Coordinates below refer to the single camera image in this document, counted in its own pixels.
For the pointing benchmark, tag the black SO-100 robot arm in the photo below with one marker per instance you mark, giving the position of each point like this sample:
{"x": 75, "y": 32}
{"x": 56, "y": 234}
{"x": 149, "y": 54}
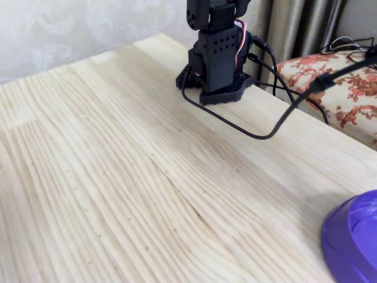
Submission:
{"x": 219, "y": 62}

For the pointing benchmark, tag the purple plastic bowl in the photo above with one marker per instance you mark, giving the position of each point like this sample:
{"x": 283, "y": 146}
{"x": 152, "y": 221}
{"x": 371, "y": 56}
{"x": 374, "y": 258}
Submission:
{"x": 350, "y": 238}

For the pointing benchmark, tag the beige curtain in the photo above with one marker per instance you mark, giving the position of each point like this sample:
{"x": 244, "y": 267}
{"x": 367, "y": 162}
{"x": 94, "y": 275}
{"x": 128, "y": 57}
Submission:
{"x": 291, "y": 26}

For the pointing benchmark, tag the floral upholstered sofa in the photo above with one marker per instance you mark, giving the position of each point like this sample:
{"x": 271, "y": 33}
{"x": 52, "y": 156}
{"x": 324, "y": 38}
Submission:
{"x": 338, "y": 97}

